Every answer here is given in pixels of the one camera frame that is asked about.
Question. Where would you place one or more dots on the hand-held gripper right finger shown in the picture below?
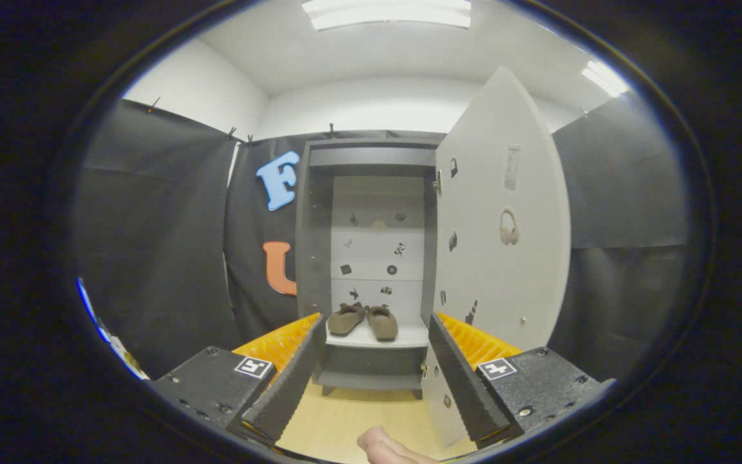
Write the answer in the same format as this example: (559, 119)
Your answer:
(461, 380)

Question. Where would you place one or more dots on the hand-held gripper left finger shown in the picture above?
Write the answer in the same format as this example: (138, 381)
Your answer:
(294, 380)

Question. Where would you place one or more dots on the brown fuzzy shoe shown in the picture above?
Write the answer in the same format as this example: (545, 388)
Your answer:
(382, 324)
(346, 319)

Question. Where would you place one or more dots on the beige shoe cabinet door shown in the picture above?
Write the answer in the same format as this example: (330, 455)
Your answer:
(506, 277)

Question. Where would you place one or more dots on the grey shoe cabinet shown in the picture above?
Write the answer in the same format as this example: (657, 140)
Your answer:
(313, 225)

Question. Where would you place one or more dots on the black backdrop cloth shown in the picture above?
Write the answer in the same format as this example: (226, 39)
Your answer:
(165, 258)

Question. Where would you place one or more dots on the small ceiling light panel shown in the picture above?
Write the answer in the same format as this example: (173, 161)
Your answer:
(605, 78)

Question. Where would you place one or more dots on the long ceiling light panel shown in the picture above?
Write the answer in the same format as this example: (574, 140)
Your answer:
(387, 13)

